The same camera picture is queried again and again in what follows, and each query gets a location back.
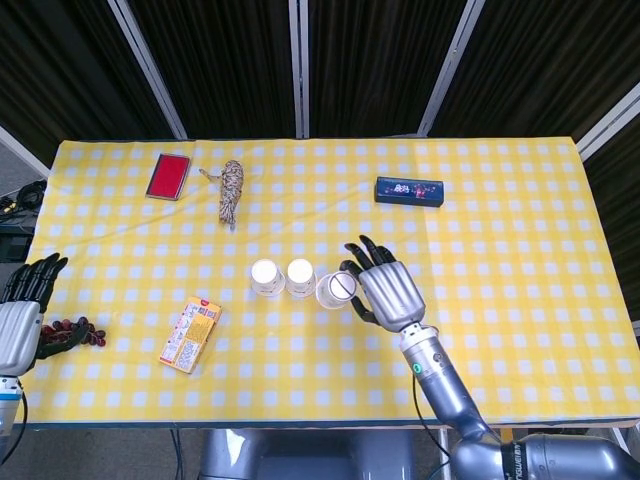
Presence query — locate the white partition frame post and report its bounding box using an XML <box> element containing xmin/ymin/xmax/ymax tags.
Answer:
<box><xmin>0</xmin><ymin>124</ymin><xmax>51</xmax><ymax>179</ymax></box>
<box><xmin>288</xmin><ymin>0</ymin><xmax>311</xmax><ymax>139</ymax></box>
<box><xmin>577</xmin><ymin>82</ymin><xmax>640</xmax><ymax>152</ymax></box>
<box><xmin>107</xmin><ymin>0</ymin><xmax>189</xmax><ymax>140</ymax></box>
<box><xmin>417</xmin><ymin>0</ymin><xmax>484</xmax><ymax>137</ymax></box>

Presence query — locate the dark red grape bunch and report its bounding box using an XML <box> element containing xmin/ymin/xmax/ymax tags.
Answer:
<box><xmin>40</xmin><ymin>316</ymin><xmax>108</xmax><ymax>349</ymax></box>

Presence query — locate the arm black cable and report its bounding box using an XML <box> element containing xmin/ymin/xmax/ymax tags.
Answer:
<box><xmin>0</xmin><ymin>392</ymin><xmax>29</xmax><ymax>466</ymax></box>
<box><xmin>410</xmin><ymin>372</ymin><xmax>454</xmax><ymax>480</ymax></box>

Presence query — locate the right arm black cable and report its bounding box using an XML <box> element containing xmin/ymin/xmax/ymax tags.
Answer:
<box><xmin>410</xmin><ymin>372</ymin><xmax>454</xmax><ymax>480</ymax></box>

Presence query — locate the yellow white checkered tablecloth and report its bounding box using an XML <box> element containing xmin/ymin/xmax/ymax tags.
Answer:
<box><xmin>12</xmin><ymin>137</ymin><xmax>640</xmax><ymax>426</ymax></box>

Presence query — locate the black equipment box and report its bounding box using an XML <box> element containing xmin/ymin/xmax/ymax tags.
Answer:
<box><xmin>0</xmin><ymin>222</ymin><xmax>36</xmax><ymax>264</ymax></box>

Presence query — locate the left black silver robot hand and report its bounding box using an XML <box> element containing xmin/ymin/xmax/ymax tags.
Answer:
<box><xmin>0</xmin><ymin>252</ymin><xmax>92</xmax><ymax>377</ymax></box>

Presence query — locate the beige braided rope bundle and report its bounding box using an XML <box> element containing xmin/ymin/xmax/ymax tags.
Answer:
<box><xmin>199</xmin><ymin>159</ymin><xmax>246</xmax><ymax>232</ymax></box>

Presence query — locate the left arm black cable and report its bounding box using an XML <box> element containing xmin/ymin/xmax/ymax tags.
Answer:
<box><xmin>0</xmin><ymin>392</ymin><xmax>29</xmax><ymax>466</ymax></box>

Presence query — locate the black cable bundle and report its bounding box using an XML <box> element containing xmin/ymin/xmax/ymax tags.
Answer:
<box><xmin>0</xmin><ymin>179</ymin><xmax>49</xmax><ymax>217</ymax></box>

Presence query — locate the white paper cup leaf print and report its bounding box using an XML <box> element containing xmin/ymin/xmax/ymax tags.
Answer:
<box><xmin>250</xmin><ymin>258</ymin><xmax>287</xmax><ymax>298</ymax></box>
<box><xmin>286</xmin><ymin>258</ymin><xmax>318</xmax><ymax>299</ymax></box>

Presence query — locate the red flat case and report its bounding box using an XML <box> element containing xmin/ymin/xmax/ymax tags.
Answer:
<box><xmin>145</xmin><ymin>152</ymin><xmax>193</xmax><ymax>202</ymax></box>

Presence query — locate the dark blue long box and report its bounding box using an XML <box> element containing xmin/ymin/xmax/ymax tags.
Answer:
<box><xmin>374</xmin><ymin>175</ymin><xmax>445</xmax><ymax>208</ymax></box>

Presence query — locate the paper cup with lined base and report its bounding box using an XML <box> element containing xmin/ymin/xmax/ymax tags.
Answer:
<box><xmin>315</xmin><ymin>271</ymin><xmax>358</xmax><ymax>310</ymax></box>

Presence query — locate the grey robot torso base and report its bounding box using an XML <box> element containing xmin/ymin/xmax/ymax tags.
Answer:
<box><xmin>199</xmin><ymin>428</ymin><xmax>419</xmax><ymax>480</ymax></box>

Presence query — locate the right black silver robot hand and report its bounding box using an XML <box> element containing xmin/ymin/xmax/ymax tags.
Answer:
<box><xmin>338</xmin><ymin>234</ymin><xmax>427</xmax><ymax>334</ymax></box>

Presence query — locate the black pleated partition panel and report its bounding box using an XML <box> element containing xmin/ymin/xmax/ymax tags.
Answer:
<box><xmin>307</xmin><ymin>0</ymin><xmax>469</xmax><ymax>137</ymax></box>
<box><xmin>127</xmin><ymin>0</ymin><xmax>301</xmax><ymax>140</ymax></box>
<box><xmin>0</xmin><ymin>0</ymin><xmax>174</xmax><ymax>154</ymax></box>
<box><xmin>584</xmin><ymin>102</ymin><xmax>640</xmax><ymax>321</ymax></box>
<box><xmin>434</xmin><ymin>0</ymin><xmax>640</xmax><ymax>146</ymax></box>

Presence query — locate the yellow snack box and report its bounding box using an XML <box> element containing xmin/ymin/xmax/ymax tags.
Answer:
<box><xmin>158</xmin><ymin>296</ymin><xmax>224</xmax><ymax>375</ymax></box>

